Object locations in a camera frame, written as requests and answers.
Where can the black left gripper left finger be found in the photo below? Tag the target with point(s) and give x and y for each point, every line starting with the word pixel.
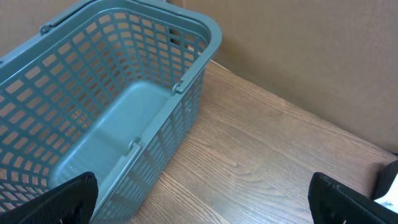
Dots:
pixel 72 202

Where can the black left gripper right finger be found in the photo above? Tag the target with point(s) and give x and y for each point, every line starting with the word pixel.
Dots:
pixel 332 202

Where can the white barcode scanner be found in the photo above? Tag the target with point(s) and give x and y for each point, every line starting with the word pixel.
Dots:
pixel 385 192

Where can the grey plastic mesh basket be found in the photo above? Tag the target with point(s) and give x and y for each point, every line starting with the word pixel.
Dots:
pixel 108 87

